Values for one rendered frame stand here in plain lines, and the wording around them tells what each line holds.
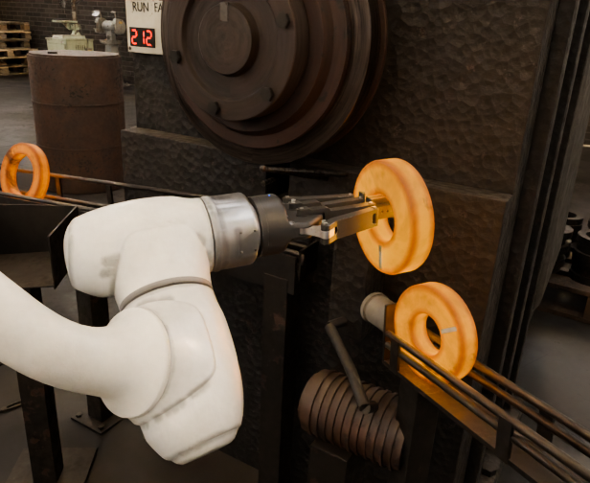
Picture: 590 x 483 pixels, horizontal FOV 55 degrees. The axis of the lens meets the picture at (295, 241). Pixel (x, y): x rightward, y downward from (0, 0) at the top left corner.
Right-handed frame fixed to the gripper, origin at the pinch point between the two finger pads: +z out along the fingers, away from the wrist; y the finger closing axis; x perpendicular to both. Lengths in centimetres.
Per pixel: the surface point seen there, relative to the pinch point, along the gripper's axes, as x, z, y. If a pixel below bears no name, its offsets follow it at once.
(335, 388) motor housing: -39.5, -0.1, -13.6
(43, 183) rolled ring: -21, -43, -109
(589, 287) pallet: -87, 162, -85
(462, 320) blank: -17.1, 9.5, 6.1
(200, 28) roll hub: 21.5, -13.0, -42.8
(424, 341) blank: -25.1, 9.4, -1.6
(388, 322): -24.0, 6.3, -7.6
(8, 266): -30, -53, -73
